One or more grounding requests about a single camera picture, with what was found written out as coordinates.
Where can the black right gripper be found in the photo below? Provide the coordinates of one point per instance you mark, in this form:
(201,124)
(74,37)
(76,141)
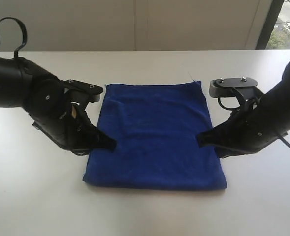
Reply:
(247,132)

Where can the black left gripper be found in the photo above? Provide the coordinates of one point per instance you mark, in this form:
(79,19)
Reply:
(64,122)

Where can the blue towel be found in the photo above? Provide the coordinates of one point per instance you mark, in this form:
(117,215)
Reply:
(155,127)

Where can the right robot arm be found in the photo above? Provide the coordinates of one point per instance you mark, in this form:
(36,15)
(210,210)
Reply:
(278,94)

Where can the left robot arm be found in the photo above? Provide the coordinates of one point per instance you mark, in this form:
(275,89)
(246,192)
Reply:
(16,76)

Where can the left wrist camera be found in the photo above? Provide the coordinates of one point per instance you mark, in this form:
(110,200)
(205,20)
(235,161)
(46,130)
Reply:
(82,93)

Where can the dark window frame post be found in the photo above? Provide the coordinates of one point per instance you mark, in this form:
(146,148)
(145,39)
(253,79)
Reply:
(269,24)

